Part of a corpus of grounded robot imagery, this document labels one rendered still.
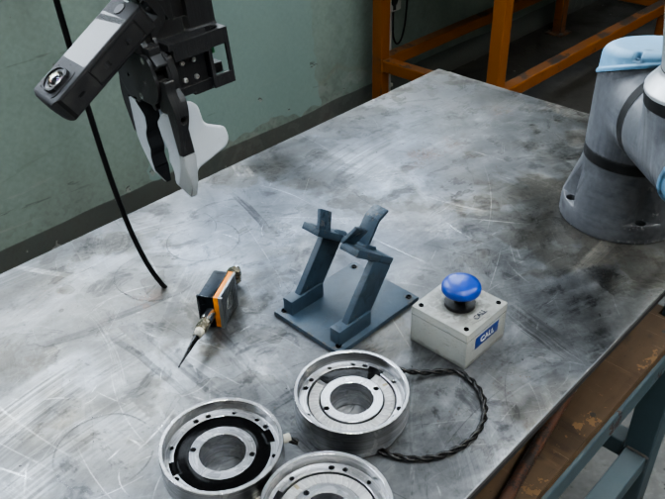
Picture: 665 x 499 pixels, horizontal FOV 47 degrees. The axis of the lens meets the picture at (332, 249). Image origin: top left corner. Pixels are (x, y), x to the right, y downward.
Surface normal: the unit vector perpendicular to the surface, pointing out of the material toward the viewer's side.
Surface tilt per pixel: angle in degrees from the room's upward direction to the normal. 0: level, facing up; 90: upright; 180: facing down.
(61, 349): 0
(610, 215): 73
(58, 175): 90
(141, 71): 93
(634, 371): 0
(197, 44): 87
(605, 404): 0
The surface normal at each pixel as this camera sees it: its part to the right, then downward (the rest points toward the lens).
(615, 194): -0.47, 0.24
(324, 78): 0.72, 0.38
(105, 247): -0.02, -0.82
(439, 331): -0.69, 0.43
